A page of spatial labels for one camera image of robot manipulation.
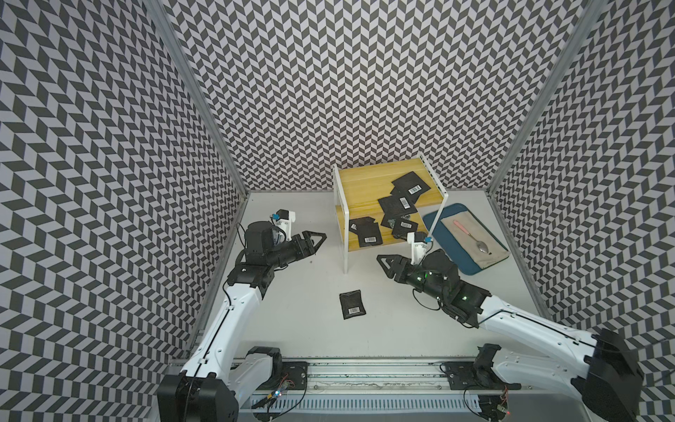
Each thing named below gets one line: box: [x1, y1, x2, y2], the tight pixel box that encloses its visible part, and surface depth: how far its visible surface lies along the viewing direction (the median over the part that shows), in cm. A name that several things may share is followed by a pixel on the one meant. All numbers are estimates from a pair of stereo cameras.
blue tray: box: [422, 203, 511, 277], surface depth 104 cm
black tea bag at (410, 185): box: [391, 171, 431, 199], surface depth 76 cm
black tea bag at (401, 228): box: [391, 218, 419, 241], surface depth 88 cm
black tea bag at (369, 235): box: [356, 222, 384, 248], surface depth 86 cm
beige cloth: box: [440, 211, 511, 270], surface depth 104 cm
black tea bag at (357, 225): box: [348, 216, 376, 235], surface depth 89 cm
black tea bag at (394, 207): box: [377, 195, 418, 219], surface depth 72 cm
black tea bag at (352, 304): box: [339, 289, 367, 321], surface depth 88 cm
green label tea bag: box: [390, 185, 422, 205], surface depth 73 cm
